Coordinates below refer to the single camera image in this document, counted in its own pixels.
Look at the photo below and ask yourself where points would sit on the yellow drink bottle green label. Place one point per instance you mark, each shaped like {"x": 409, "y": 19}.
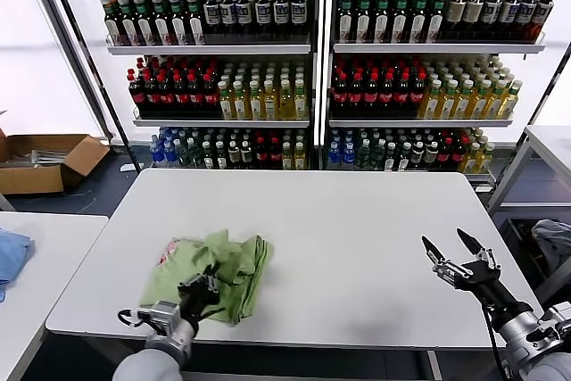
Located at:
{"x": 256, "y": 106}
{"x": 301, "y": 106}
{"x": 432, "y": 106}
{"x": 485, "y": 159}
{"x": 270, "y": 106}
{"x": 463, "y": 106}
{"x": 472, "y": 159}
{"x": 287, "y": 106}
{"x": 447, "y": 106}
{"x": 288, "y": 158}
{"x": 241, "y": 106}
{"x": 478, "y": 106}
{"x": 508, "y": 104}
{"x": 494, "y": 106}
{"x": 226, "y": 106}
{"x": 300, "y": 158}

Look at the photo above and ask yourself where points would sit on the dark bottle beige label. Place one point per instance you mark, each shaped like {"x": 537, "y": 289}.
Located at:
{"x": 473, "y": 11}
{"x": 455, "y": 13}

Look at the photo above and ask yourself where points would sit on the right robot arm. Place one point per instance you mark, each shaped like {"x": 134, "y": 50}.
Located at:
{"x": 522, "y": 332}

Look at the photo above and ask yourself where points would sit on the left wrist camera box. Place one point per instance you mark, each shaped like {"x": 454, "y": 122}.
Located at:
{"x": 160, "y": 312}

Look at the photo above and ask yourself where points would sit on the cola bottle red cap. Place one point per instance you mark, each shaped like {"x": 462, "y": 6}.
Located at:
{"x": 167, "y": 96}
{"x": 457, "y": 155}
{"x": 402, "y": 96}
{"x": 152, "y": 95}
{"x": 341, "y": 96}
{"x": 417, "y": 96}
{"x": 137, "y": 95}
{"x": 209, "y": 96}
{"x": 356, "y": 96}
{"x": 444, "y": 155}
{"x": 371, "y": 96}
{"x": 275, "y": 155}
{"x": 195, "y": 96}
{"x": 386, "y": 96}
{"x": 261, "y": 155}
{"x": 181, "y": 96}

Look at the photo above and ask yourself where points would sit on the clear green bottle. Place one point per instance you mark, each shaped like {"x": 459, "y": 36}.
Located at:
{"x": 195, "y": 158}
{"x": 364, "y": 155}
{"x": 378, "y": 155}
{"x": 183, "y": 158}

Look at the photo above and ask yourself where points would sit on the open cardboard box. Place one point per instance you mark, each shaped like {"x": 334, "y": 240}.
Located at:
{"x": 27, "y": 180}

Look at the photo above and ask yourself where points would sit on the grey metal cart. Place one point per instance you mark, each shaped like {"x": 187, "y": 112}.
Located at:
{"x": 551, "y": 144}

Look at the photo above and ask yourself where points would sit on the dark bottle white blue label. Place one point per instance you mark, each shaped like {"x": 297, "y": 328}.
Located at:
{"x": 526, "y": 11}
{"x": 508, "y": 11}
{"x": 490, "y": 10}
{"x": 281, "y": 12}
{"x": 228, "y": 13}
{"x": 212, "y": 13}
{"x": 243, "y": 12}
{"x": 263, "y": 12}
{"x": 299, "y": 12}

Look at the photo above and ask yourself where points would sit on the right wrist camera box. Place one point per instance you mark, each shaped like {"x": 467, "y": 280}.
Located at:
{"x": 557, "y": 318}

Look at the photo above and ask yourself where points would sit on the light green polo shirt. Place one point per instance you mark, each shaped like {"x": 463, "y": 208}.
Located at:
{"x": 241, "y": 274}

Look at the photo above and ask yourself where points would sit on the small dark bottle white cap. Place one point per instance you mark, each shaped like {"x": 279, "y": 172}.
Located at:
{"x": 207, "y": 157}
{"x": 404, "y": 158}
{"x": 220, "y": 157}
{"x": 245, "y": 153}
{"x": 391, "y": 158}
{"x": 233, "y": 153}
{"x": 430, "y": 154}
{"x": 418, "y": 154}

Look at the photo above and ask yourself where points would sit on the large white folding table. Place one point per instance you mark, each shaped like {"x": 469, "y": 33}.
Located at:
{"x": 468, "y": 202}

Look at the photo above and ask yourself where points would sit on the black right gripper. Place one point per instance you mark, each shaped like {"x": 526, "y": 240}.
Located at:
{"x": 488, "y": 285}

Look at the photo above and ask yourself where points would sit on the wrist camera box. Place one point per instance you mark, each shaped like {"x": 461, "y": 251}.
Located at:
{"x": 557, "y": 318}
{"x": 160, "y": 312}

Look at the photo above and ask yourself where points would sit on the diagonal metal frame bar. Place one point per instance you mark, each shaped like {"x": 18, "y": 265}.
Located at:
{"x": 96, "y": 95}

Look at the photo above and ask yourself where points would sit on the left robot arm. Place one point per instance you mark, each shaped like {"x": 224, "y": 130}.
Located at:
{"x": 147, "y": 365}

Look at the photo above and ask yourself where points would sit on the dark bottle green white label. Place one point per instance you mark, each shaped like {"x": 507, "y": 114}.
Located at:
{"x": 144, "y": 19}
{"x": 161, "y": 19}
{"x": 111, "y": 19}
{"x": 178, "y": 19}
{"x": 363, "y": 19}
{"x": 128, "y": 19}
{"x": 400, "y": 19}
{"x": 195, "y": 19}
{"x": 435, "y": 19}
{"x": 382, "y": 19}
{"x": 346, "y": 19}
{"x": 418, "y": 19}

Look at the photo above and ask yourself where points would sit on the light blue cloth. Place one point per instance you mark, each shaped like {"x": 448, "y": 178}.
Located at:
{"x": 13, "y": 256}

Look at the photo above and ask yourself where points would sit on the grey crumpled cloth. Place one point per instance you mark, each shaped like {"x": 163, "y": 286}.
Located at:
{"x": 553, "y": 242}

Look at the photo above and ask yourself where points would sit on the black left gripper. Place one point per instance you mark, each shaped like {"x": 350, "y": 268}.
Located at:
{"x": 198, "y": 298}

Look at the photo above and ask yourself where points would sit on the metal parts in carton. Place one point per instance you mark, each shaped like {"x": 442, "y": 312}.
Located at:
{"x": 44, "y": 158}

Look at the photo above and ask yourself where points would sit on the grey shelf unit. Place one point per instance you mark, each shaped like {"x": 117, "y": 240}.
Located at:
{"x": 437, "y": 48}
{"x": 209, "y": 49}

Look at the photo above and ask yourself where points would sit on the brown tea bottle white label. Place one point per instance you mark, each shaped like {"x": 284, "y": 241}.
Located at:
{"x": 543, "y": 13}

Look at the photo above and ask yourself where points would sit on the blue water bottle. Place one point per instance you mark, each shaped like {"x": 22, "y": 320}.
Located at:
{"x": 169, "y": 153}
{"x": 156, "y": 154}
{"x": 349, "y": 155}
{"x": 333, "y": 155}

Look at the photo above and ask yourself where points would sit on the white paper scrap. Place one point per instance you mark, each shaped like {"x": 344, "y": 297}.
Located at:
{"x": 127, "y": 167}

